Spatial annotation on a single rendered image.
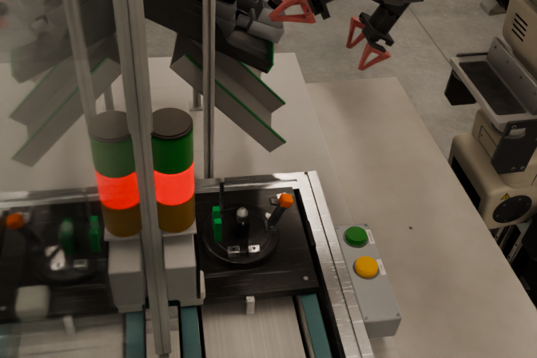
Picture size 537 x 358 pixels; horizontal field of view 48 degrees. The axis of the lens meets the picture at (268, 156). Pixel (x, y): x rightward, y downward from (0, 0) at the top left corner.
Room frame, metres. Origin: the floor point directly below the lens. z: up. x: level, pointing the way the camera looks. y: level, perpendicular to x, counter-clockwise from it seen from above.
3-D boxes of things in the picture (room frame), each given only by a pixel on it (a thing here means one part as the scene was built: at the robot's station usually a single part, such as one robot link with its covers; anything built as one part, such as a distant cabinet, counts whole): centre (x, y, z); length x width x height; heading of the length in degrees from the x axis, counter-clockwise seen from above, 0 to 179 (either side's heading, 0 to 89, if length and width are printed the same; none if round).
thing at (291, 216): (0.70, 0.04, 0.96); 0.24 x 0.24 x 0.02; 13
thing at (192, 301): (0.58, 0.11, 0.97); 0.05 x 0.05 x 0.04; 13
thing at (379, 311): (0.66, -0.19, 0.93); 0.21 x 0.07 x 0.06; 13
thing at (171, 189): (0.48, 0.11, 1.33); 0.05 x 0.05 x 0.05
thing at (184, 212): (0.48, 0.11, 1.28); 0.05 x 0.05 x 0.05
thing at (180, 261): (0.48, 0.11, 1.29); 0.12 x 0.05 x 0.25; 13
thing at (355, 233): (0.73, -0.18, 0.96); 0.04 x 0.04 x 0.02
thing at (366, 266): (0.66, -0.19, 0.96); 0.04 x 0.04 x 0.02
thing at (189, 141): (0.48, 0.11, 1.38); 0.05 x 0.05 x 0.05
